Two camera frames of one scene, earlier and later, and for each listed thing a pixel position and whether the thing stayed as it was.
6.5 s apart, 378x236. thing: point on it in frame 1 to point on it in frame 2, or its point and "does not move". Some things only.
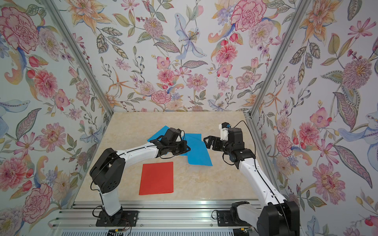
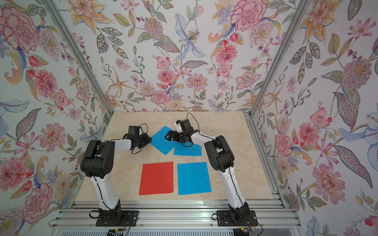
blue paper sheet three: (198, 155) to (193, 178)
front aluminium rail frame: (156, 218) does not move
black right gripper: (218, 141) to (175, 133)
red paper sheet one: (157, 178) does not move
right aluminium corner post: (300, 9) does not move
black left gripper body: (180, 147) to (142, 141)
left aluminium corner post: (61, 20) does not move
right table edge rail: (261, 153) does not move
